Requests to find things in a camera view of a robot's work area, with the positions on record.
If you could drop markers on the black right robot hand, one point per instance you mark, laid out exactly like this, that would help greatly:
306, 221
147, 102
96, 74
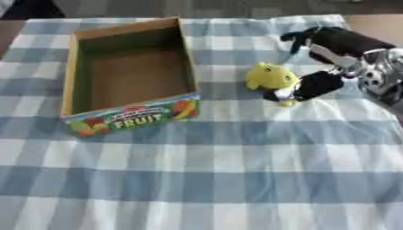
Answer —
341, 42

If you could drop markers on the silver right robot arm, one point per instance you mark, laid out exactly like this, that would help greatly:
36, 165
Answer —
384, 72

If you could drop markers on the open cardboard box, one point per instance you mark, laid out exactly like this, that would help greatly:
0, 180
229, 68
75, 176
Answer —
131, 77

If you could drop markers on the yellow soft toy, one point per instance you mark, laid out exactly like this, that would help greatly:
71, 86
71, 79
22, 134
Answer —
271, 76

